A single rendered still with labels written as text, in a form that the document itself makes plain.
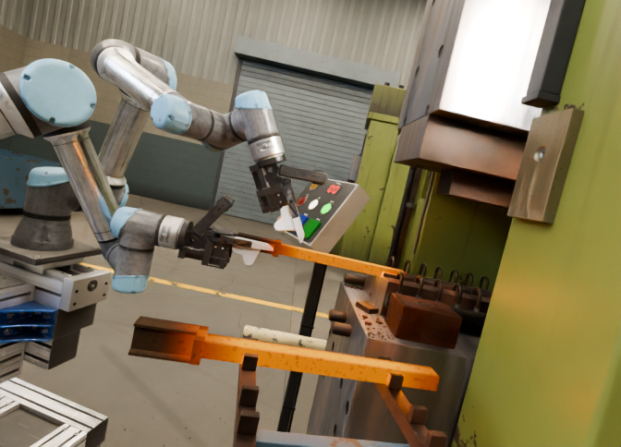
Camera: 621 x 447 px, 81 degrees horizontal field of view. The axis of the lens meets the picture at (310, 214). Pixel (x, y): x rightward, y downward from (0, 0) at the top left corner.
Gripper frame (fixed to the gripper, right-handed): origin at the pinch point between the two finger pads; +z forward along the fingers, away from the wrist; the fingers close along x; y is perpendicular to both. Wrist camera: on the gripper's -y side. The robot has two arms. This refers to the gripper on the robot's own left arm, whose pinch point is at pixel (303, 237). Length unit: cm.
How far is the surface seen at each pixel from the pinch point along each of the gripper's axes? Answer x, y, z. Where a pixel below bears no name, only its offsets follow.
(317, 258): 1.5, -1.6, 5.3
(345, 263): 1.5, -7.5, 8.5
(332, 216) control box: -39.7, -10.7, 1.9
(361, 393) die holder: 22.0, -2.2, 27.6
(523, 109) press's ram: 13, -50, -14
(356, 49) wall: -787, -228, -264
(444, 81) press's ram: 12.5, -36.2, -23.6
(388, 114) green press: -463, -164, -67
